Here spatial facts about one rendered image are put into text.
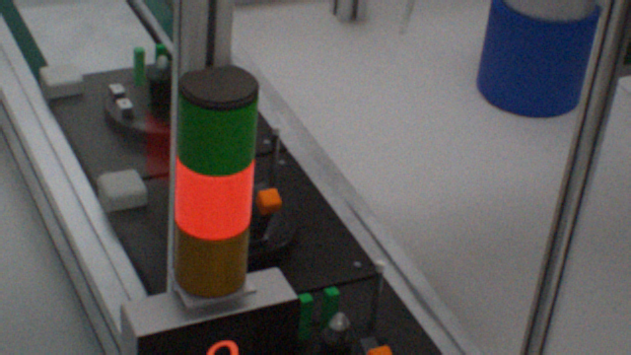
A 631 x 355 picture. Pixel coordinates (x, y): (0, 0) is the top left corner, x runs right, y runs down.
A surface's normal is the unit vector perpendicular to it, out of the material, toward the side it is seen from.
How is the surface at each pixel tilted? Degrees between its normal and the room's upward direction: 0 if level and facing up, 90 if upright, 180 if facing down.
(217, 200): 90
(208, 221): 90
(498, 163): 0
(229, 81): 0
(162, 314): 0
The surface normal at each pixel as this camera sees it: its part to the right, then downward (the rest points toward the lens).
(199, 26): 0.42, 0.55
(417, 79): 0.08, -0.81
